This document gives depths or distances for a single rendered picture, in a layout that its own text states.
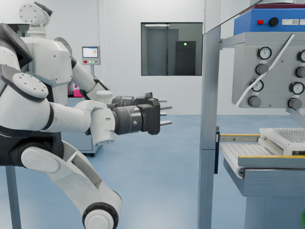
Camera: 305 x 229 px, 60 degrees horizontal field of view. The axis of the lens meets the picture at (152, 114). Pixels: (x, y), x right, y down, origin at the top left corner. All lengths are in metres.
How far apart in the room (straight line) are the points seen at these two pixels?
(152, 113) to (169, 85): 5.03
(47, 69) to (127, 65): 4.98
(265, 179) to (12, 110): 0.80
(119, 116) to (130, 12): 5.23
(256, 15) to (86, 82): 0.80
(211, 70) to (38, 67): 0.67
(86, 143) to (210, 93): 2.43
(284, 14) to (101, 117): 0.64
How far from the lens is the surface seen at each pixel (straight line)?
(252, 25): 0.92
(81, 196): 1.11
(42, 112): 0.63
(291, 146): 1.03
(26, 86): 0.61
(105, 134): 0.77
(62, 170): 1.06
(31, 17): 1.04
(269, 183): 1.02
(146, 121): 0.86
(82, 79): 1.31
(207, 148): 1.22
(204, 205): 1.34
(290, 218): 1.17
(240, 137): 1.23
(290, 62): 0.91
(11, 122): 0.64
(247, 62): 0.86
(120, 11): 5.99
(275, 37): 0.89
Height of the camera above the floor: 1.19
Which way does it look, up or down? 11 degrees down
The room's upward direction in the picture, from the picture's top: straight up
